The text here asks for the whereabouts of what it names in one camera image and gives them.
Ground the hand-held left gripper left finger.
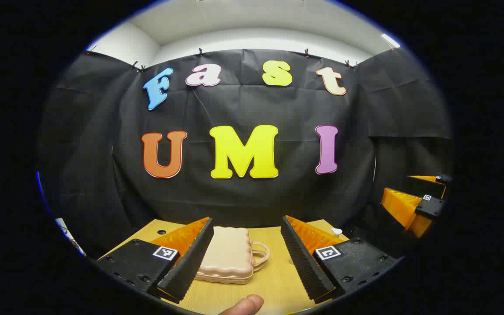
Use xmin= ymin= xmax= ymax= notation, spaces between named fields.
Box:
xmin=95 ymin=217 xmax=215 ymax=305

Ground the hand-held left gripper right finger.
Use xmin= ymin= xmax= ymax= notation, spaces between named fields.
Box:
xmin=280 ymin=214 xmax=399 ymax=305

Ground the beige suitcase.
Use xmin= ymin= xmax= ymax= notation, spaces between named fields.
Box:
xmin=194 ymin=226 xmax=271 ymax=285

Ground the row of black cloth clips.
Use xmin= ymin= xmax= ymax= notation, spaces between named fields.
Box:
xmin=86 ymin=46 xmax=357 ymax=73

